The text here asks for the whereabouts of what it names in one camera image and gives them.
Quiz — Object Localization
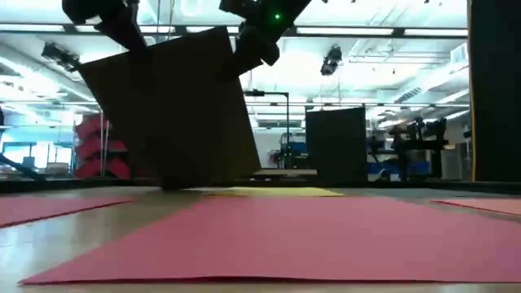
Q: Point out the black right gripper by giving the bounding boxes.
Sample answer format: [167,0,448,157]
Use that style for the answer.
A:
[219,0,313,78]

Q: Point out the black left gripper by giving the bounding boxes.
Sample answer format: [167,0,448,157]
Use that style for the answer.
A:
[61,0,151,62]

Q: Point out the yellow paper sheet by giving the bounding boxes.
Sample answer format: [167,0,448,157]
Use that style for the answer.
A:
[203,186,345,199]

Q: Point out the red paper sheet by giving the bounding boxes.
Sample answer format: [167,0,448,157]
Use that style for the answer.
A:
[0,196,135,229]
[20,196,521,285]

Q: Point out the orange paper sheet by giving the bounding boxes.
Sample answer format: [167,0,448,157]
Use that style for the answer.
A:
[431,198,521,216]

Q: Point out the black gantry stand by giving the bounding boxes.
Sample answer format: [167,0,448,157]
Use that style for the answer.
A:
[243,89,291,170]

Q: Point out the white air conditioner unit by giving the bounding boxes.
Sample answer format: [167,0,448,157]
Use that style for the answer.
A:
[255,118,305,129]

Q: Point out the black ceiling spotlight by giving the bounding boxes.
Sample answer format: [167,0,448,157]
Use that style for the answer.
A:
[40,42,81,73]
[320,46,343,77]

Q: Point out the red stacked crates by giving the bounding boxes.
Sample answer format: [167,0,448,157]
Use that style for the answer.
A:
[75,112,132,180]

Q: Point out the black robot rig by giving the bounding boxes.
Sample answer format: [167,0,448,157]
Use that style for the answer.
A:
[270,132,307,170]

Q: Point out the light wooden bench top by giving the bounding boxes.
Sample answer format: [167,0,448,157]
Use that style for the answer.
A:
[252,168,318,177]

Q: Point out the black robot workstation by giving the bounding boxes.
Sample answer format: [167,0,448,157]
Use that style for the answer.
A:
[368,116,451,182]

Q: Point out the blue storage bin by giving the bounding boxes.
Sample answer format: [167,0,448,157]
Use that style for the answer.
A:
[367,161,433,176]

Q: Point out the grey cabinet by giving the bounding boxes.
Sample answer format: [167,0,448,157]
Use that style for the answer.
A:
[441,142,469,180]

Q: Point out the black partition panel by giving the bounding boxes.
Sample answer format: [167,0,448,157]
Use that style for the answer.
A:
[467,0,521,183]

